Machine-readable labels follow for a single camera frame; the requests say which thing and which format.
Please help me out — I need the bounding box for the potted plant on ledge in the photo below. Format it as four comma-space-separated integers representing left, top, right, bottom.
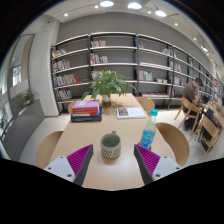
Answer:
23, 89, 37, 105

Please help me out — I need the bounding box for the wooden chair near right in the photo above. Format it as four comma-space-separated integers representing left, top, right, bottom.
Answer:
156, 123, 190, 166

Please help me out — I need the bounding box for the green patterned ceramic mug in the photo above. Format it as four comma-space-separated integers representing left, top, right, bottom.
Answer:
100, 131, 121, 159

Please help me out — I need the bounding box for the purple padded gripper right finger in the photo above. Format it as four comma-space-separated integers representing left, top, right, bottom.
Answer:
134, 145, 181, 185

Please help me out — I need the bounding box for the potted plant near window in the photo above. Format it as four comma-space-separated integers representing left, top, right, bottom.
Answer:
0, 116, 7, 131

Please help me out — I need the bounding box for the seated person in brown shirt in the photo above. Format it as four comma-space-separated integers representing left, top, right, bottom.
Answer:
182, 78, 203, 131

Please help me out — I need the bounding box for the wooden folding chair front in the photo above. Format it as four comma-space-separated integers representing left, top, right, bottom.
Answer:
195, 116, 220, 152

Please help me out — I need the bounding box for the red hardcover book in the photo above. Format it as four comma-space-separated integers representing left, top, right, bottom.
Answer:
72, 100, 99, 115

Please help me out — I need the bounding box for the wooden chair near left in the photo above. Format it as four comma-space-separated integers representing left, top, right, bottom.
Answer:
36, 131, 62, 169

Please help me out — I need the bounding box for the wooden chair far right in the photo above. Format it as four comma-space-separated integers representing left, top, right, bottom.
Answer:
137, 97, 155, 114

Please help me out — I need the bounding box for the white open magazine book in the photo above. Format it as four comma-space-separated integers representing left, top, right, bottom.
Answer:
117, 108, 146, 119

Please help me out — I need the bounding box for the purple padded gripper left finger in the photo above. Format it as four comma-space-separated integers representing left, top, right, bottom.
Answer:
44, 144, 93, 186

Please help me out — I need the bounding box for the green potted plant on table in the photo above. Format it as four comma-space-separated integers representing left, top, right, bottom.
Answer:
81, 70, 136, 107

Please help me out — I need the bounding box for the dark blue hardcover book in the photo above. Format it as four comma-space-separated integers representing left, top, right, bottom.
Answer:
70, 107, 102, 122

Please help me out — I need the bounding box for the large grey white bookshelf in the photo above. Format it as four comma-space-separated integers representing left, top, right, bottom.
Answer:
51, 32, 223, 112

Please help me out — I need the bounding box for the wooden chair far left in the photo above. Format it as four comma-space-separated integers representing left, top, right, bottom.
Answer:
68, 100, 76, 115

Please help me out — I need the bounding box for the wooden folding chair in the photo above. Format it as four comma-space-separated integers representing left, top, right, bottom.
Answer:
177, 98, 201, 132
195, 116, 220, 152

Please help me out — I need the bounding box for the clear plastic water bottle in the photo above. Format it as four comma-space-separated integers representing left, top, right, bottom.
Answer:
140, 109, 158, 149

